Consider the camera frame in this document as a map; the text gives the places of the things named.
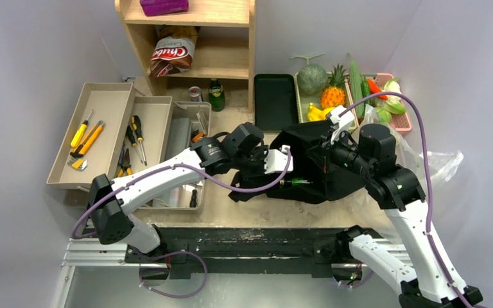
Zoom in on black fabric tote bag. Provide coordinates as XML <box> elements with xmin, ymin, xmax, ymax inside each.
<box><xmin>228</xmin><ymin>121</ymin><xmax>365</xmax><ymax>204</ymax></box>

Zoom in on small green toy chili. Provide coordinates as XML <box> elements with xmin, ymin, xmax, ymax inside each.
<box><xmin>361</xmin><ymin>79</ymin><xmax>372</xmax><ymax>98</ymax></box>

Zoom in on white toy cauliflower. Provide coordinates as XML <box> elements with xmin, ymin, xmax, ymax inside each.
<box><xmin>381</xmin><ymin>78</ymin><xmax>406</xmax><ymax>114</ymax></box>

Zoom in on orange toy carrot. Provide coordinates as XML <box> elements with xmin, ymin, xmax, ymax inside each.
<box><xmin>367</xmin><ymin>79</ymin><xmax>388</xmax><ymax>100</ymax></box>

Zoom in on clear plastic grocery bag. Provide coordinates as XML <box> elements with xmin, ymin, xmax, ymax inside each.
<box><xmin>348</xmin><ymin>104</ymin><xmax>465</xmax><ymax>243</ymax></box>

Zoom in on green perrier glass bottle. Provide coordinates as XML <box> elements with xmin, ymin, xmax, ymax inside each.
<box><xmin>209</xmin><ymin>78</ymin><xmax>225</xmax><ymax>112</ymax></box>

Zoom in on green netted toy melon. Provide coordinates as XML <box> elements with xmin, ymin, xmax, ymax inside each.
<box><xmin>292</xmin><ymin>53</ymin><xmax>328</xmax><ymax>96</ymax></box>

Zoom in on red silver soda can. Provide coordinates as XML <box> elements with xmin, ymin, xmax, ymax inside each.
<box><xmin>188</xmin><ymin>86</ymin><xmax>203</xmax><ymax>101</ymax></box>

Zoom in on red chips snack bag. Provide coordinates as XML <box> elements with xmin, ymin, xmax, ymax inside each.
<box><xmin>150</xmin><ymin>25</ymin><xmax>200</xmax><ymax>78</ymax></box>

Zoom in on beige plastic toolbox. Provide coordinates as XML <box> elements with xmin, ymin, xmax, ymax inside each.
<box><xmin>47</xmin><ymin>83</ymin><xmax>211</xmax><ymax>207</ymax></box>

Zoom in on yellow toy bell pepper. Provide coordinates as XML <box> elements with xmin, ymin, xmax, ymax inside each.
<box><xmin>320</xmin><ymin>107</ymin><xmax>334</xmax><ymax>120</ymax></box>

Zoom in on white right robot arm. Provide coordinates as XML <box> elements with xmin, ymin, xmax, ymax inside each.
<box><xmin>321</xmin><ymin>124</ymin><xmax>483</xmax><ymax>307</ymax></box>

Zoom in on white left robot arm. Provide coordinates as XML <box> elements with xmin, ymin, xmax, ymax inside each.
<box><xmin>84</xmin><ymin>123</ymin><xmax>293</xmax><ymax>262</ymax></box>

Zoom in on yellow toy banana lower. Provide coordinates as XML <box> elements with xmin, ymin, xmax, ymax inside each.
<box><xmin>307</xmin><ymin>103</ymin><xmax>325</xmax><ymax>122</ymax></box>

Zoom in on green toy fruit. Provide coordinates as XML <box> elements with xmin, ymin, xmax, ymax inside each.
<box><xmin>375</xmin><ymin>107</ymin><xmax>392</xmax><ymax>124</ymax></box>

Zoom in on orange toy pineapple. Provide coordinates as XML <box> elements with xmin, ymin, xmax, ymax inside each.
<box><xmin>320</xmin><ymin>64</ymin><xmax>346</xmax><ymax>109</ymax></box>

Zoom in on orange hex key set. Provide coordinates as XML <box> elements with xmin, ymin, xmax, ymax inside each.
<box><xmin>191</xmin><ymin>131</ymin><xmax>205</xmax><ymax>144</ymax></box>

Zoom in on green plastic basket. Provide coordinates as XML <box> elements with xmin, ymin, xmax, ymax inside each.
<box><xmin>293</xmin><ymin>73</ymin><xmax>352</xmax><ymax>123</ymax></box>

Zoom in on pink plastic basket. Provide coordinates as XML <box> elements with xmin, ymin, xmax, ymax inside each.
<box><xmin>365</xmin><ymin>73</ymin><xmax>412</xmax><ymax>134</ymax></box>

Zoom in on black plastic tray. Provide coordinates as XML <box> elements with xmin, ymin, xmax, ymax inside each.
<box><xmin>254</xmin><ymin>74</ymin><xmax>299</xmax><ymax>133</ymax></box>

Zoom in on grey plastic tool case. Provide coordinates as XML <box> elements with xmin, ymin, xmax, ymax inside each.
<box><xmin>165</xmin><ymin>117</ymin><xmax>192</xmax><ymax>160</ymax></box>

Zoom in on wooden shelf unit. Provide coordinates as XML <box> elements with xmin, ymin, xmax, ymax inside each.
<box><xmin>114</xmin><ymin>1</ymin><xmax>255</xmax><ymax>112</ymax></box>

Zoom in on black yellow large screwdriver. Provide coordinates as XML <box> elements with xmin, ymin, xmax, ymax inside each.
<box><xmin>131</xmin><ymin>115</ymin><xmax>148</xmax><ymax>166</ymax></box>

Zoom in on black yellow small screwdriver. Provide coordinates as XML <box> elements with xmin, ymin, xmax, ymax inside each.
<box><xmin>126</xmin><ymin>125</ymin><xmax>144</xmax><ymax>164</ymax></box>

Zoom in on yellow black pliers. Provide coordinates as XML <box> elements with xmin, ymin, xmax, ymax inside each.
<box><xmin>116</xmin><ymin>146</ymin><xmax>133</xmax><ymax>177</ymax></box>

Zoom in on yellow utility knife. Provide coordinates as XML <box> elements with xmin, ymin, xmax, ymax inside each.
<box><xmin>70</xmin><ymin>120</ymin><xmax>105</xmax><ymax>158</ymax></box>

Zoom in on small hex key set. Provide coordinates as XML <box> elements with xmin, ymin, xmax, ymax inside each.
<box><xmin>67</xmin><ymin>158</ymin><xmax>87</xmax><ymax>171</ymax></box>

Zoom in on purple box on shelf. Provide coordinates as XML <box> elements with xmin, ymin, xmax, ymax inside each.
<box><xmin>139</xmin><ymin>0</ymin><xmax>189</xmax><ymax>17</ymax></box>

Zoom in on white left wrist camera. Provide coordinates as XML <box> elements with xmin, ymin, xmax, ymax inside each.
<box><xmin>264</xmin><ymin>145</ymin><xmax>293</xmax><ymax>175</ymax></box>

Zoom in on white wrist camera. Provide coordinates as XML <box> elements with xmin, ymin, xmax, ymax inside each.
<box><xmin>264</xmin><ymin>145</ymin><xmax>293</xmax><ymax>175</ymax></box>
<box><xmin>326</xmin><ymin>106</ymin><xmax>355</xmax><ymax>145</ymax></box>

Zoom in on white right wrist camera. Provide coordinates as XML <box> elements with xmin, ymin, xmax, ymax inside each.
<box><xmin>326</xmin><ymin>106</ymin><xmax>355</xmax><ymax>145</ymax></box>

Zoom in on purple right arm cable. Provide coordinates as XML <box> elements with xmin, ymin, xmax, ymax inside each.
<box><xmin>338</xmin><ymin>91</ymin><xmax>488</xmax><ymax>308</ymax></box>

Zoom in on yellow handle screwdriver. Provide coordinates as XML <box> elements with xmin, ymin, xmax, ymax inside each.
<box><xmin>70</xmin><ymin>109</ymin><xmax>94</xmax><ymax>148</ymax></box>

